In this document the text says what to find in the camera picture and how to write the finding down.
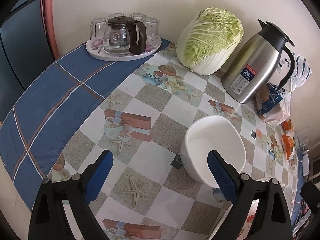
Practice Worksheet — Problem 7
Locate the strawberry print bowl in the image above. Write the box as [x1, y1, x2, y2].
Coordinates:
[237, 200, 261, 240]

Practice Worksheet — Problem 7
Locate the glass teapot with brown handle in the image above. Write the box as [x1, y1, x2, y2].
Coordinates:
[103, 16, 147, 55]

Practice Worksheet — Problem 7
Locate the blue plaid tablecloth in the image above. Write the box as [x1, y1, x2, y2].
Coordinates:
[0, 38, 308, 230]

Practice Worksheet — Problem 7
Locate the stainless steel thermos jug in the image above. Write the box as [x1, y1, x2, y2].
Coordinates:
[221, 19, 295, 104]

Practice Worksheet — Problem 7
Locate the large white bowl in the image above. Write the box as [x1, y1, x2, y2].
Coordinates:
[257, 176, 293, 207]

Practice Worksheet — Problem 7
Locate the napa cabbage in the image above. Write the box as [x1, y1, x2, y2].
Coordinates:
[176, 7, 244, 75]

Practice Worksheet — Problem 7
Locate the checkered printed tablecloth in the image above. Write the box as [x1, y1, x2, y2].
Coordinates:
[46, 40, 300, 240]

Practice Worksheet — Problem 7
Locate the floral round tray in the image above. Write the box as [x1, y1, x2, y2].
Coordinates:
[86, 35, 162, 62]

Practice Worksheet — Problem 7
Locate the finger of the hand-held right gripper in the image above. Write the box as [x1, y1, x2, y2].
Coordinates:
[300, 182, 320, 215]

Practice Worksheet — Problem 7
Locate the bagged sliced bread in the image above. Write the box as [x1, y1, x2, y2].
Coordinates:
[254, 52, 313, 127]

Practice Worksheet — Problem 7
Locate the salmon pink bar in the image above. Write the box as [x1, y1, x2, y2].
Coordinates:
[42, 0, 60, 61]

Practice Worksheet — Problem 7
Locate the orange snack packet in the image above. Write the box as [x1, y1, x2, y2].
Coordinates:
[282, 134, 296, 160]
[281, 119, 294, 132]

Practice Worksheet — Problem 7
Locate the small white bowl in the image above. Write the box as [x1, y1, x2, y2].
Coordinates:
[180, 115, 247, 188]

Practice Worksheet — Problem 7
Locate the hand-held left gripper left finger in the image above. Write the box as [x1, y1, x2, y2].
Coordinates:
[28, 149, 114, 240]

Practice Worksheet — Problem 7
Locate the dark blue panel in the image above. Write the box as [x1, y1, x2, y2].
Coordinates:
[0, 0, 58, 100]

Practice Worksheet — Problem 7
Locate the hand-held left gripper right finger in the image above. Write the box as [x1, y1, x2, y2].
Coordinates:
[207, 150, 292, 240]

